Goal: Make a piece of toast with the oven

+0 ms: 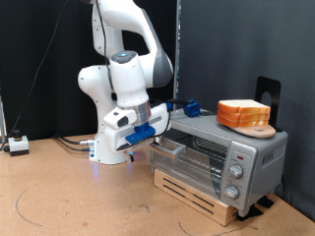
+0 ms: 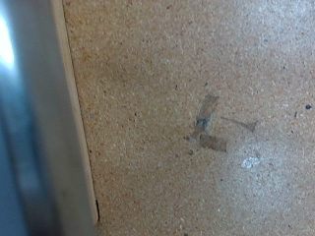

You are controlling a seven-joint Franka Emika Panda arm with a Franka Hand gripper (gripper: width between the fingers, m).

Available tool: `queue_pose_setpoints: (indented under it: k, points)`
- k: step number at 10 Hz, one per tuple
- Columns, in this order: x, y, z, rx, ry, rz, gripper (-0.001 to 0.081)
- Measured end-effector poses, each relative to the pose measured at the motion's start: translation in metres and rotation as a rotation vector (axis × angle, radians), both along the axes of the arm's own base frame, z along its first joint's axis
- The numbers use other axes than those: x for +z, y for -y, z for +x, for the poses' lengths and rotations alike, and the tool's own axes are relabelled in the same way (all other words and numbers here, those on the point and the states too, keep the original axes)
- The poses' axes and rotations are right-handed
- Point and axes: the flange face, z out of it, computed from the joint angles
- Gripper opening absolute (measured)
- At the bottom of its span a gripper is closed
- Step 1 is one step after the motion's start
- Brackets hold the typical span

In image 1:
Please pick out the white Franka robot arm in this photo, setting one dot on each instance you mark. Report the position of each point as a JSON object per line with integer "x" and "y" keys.
{"x": 108, "y": 82}

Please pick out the black metal bookend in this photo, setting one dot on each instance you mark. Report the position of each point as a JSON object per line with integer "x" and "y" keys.
{"x": 275, "y": 88}

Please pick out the emergency stop button box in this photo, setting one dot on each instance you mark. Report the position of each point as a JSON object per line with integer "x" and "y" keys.
{"x": 18, "y": 144}

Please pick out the silver oven knob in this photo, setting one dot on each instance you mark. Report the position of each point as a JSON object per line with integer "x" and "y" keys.
{"x": 231, "y": 192}
{"x": 236, "y": 171}

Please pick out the grey backdrop curtain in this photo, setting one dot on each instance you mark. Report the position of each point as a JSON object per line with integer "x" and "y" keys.
{"x": 236, "y": 49}

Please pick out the metal spatula with blue grip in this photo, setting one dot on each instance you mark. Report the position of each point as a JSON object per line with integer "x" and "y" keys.
{"x": 192, "y": 109}

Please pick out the slatted wooden block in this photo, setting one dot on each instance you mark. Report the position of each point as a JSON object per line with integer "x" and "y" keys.
{"x": 197, "y": 200}

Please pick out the vertical metal pole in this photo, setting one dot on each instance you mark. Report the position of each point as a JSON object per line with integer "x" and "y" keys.
{"x": 178, "y": 26}

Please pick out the black foam pad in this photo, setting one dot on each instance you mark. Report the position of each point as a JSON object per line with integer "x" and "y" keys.
{"x": 265, "y": 201}
{"x": 249, "y": 213}

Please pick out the metal frame bar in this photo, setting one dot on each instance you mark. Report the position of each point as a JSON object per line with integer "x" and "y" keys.
{"x": 2, "y": 121}

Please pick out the round wooden serving board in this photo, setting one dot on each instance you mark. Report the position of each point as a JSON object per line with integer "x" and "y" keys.
{"x": 259, "y": 132}

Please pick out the black backdrop curtain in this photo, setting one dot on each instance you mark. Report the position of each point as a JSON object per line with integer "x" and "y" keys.
{"x": 49, "y": 108}

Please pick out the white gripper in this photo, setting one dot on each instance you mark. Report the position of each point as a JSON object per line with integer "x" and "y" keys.
{"x": 114, "y": 141}

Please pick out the silver toaster oven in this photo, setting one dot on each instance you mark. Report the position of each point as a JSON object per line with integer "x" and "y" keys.
{"x": 259, "y": 157}

